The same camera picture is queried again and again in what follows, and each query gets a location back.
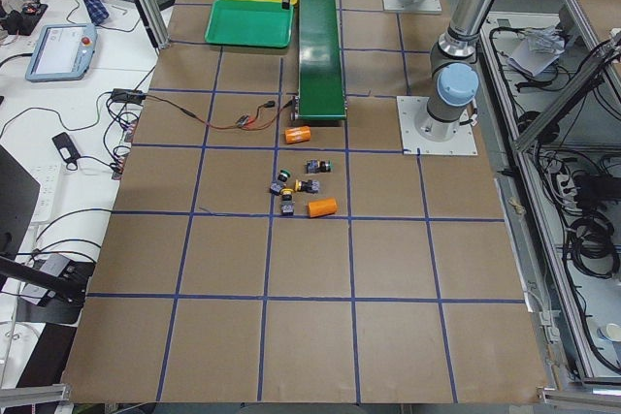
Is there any crumpled white paper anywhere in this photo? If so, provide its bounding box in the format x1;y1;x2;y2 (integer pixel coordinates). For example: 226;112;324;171
507;26;566;78

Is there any green plastic tray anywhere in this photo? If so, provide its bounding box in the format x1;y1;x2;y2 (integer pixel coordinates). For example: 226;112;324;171
205;0;294;48

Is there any green conveyor belt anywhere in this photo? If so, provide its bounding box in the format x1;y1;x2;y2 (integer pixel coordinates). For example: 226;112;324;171
293;0;346;126

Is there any orange cylinder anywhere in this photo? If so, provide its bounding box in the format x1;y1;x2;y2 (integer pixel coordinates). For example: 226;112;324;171
307;198;338;218
284;126;311;144

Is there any red black wire harness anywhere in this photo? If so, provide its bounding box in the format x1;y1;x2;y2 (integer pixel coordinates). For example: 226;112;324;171
143;95;296;133

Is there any small black controller board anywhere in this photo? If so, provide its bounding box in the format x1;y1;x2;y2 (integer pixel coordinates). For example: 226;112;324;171
111;88;147;105

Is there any yellow push button switch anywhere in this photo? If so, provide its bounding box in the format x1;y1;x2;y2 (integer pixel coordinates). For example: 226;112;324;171
294;179;320;194

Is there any blue teach pendant near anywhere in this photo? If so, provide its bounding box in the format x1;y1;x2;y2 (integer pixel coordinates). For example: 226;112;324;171
25;23;98;82

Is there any black cable bundle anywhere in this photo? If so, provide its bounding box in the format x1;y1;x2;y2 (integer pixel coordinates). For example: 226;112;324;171
565;212;621;279

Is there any white power strip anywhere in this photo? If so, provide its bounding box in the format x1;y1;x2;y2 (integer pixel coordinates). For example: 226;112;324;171
29;163;62;224

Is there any black power adapter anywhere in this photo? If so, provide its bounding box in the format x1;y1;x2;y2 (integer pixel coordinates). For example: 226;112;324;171
51;132;82;165

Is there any green push button switch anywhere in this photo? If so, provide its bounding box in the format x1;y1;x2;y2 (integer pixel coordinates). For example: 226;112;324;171
306;159;332;174

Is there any blue plaid cloth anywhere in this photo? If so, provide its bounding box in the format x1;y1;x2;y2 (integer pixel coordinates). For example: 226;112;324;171
82;0;110;26

